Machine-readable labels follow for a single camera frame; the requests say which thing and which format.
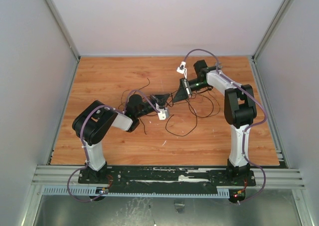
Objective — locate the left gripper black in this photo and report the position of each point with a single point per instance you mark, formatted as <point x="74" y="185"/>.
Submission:
<point x="160" y="100"/>

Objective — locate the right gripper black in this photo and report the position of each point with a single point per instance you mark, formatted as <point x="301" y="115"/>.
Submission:
<point x="185" y="88"/>

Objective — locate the black zip tie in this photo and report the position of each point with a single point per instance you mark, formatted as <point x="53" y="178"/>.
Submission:
<point x="169" y="102"/>

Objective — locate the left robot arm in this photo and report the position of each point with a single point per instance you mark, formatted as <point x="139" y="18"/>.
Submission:
<point x="92" y="125"/>

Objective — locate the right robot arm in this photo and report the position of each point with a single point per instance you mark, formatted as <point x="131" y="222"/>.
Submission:
<point x="239" y="110"/>

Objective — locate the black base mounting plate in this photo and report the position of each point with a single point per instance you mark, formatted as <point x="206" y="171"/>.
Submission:
<point x="172" y="180"/>

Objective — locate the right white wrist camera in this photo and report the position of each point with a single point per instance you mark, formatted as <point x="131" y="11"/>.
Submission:
<point x="182" y="69"/>

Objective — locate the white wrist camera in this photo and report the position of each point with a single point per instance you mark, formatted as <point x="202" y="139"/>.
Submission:
<point x="162" y="112"/>
<point x="182" y="69"/>

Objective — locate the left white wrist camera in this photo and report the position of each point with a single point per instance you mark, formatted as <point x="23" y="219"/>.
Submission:
<point x="162" y="112"/>

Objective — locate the aluminium front rail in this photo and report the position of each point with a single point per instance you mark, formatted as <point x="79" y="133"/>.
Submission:
<point x="271" y="178"/>

